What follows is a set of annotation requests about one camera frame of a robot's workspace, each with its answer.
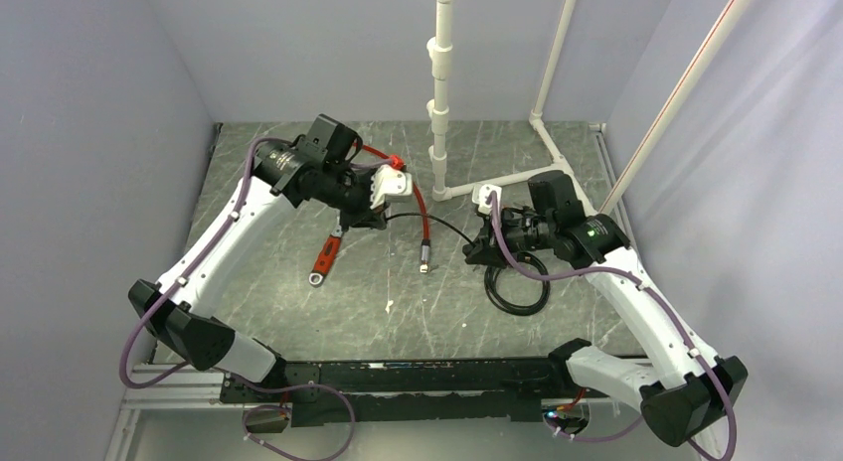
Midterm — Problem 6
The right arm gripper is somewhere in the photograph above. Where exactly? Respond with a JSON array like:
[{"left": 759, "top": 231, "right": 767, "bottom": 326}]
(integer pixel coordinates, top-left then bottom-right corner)
[{"left": 465, "top": 205, "right": 556, "bottom": 268}]

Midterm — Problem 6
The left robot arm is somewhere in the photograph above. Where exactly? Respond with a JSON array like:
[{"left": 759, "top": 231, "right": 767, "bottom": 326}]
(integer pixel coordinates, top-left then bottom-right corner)
[{"left": 129, "top": 114, "right": 411, "bottom": 401}]

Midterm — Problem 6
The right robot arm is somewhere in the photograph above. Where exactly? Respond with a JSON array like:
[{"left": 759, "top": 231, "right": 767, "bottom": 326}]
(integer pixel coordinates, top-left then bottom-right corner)
[{"left": 463, "top": 170, "right": 749, "bottom": 456}]

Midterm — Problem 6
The white diagonal pole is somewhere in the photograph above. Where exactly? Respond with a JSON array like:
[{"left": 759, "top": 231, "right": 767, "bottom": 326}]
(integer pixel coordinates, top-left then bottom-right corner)
[{"left": 599, "top": 0, "right": 753, "bottom": 213}]

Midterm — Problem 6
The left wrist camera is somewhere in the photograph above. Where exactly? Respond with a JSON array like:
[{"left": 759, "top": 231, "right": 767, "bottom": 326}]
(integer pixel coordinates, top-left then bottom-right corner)
[{"left": 370, "top": 159, "right": 414, "bottom": 210}]

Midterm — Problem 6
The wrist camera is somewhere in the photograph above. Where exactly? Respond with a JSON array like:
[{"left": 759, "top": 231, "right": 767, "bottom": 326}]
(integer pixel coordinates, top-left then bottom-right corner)
[
  {"left": 370, "top": 159, "right": 414, "bottom": 210},
  {"left": 471, "top": 184, "right": 502, "bottom": 217}
]

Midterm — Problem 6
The red handled adjustable wrench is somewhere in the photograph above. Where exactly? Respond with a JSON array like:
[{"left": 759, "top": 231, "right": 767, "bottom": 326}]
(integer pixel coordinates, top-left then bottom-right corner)
[{"left": 308, "top": 224, "right": 344, "bottom": 288}]

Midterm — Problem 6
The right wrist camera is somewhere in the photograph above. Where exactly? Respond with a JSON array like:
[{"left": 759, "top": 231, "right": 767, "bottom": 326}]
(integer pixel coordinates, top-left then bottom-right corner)
[{"left": 471, "top": 184, "right": 502, "bottom": 217}]

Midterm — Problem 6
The red cable lock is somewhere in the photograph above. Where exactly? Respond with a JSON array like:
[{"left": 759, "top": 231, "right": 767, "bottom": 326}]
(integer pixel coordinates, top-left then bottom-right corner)
[{"left": 355, "top": 143, "right": 433, "bottom": 273}]

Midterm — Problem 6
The coiled black cable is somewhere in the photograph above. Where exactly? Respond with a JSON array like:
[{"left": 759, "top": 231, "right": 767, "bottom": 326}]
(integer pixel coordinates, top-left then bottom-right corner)
[{"left": 384, "top": 212, "right": 552, "bottom": 317}]

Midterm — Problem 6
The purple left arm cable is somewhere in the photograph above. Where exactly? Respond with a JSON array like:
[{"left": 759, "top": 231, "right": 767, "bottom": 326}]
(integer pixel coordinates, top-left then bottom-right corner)
[{"left": 118, "top": 137, "right": 397, "bottom": 390}]

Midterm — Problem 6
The white PVC pipe frame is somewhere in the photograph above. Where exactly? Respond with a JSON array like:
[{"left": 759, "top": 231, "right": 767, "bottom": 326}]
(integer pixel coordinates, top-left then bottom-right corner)
[{"left": 425, "top": 0, "right": 578, "bottom": 202}]

